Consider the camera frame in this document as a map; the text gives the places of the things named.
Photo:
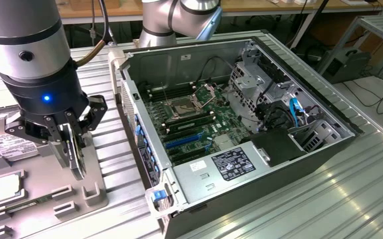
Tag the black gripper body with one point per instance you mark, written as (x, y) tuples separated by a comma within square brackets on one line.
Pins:
[(45, 97)]

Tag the graphics card with silver bracket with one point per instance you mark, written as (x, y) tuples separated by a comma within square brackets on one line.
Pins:
[(75, 161)]

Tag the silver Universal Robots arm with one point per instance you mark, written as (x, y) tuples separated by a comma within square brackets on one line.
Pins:
[(19, 37)]

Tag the silver hard disk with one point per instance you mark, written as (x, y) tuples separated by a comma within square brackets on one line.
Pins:
[(13, 147)]

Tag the thin locking lever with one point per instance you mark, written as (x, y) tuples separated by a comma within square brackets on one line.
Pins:
[(166, 95)]

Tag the silver CPU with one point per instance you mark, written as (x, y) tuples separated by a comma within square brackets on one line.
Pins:
[(7, 186)]

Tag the grey parts rack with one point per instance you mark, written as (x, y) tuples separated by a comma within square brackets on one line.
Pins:
[(45, 189)]

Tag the CPU socket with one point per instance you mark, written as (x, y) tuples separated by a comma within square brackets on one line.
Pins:
[(183, 107)]

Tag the blue expansion slot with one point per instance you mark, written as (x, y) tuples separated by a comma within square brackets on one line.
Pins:
[(183, 141)]

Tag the RAM stick with black chips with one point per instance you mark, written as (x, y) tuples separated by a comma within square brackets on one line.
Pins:
[(191, 123)]

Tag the green RAM stick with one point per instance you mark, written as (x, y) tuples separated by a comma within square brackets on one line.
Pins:
[(29, 203)]

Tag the black expansion slot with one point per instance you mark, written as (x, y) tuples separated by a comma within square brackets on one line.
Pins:
[(190, 155)]

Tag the metal socket cover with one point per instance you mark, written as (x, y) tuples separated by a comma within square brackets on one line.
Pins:
[(207, 87)]

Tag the green motherboard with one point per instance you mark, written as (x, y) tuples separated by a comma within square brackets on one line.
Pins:
[(218, 117)]

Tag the small silver heatsink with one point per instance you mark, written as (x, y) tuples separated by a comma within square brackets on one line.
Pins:
[(225, 141)]

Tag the silver power supply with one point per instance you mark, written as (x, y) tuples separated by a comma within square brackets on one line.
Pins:
[(211, 181)]

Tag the silver drive cage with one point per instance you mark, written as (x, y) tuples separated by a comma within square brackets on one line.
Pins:
[(247, 82)]

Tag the open black PC case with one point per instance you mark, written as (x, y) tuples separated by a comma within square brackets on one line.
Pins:
[(278, 186)]

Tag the silver disk bay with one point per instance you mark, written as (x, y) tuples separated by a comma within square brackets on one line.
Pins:
[(324, 132)]

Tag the white round table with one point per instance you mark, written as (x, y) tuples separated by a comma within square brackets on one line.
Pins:
[(377, 82)]

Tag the wooden desk white frame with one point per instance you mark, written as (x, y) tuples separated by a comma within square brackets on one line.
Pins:
[(278, 7)]

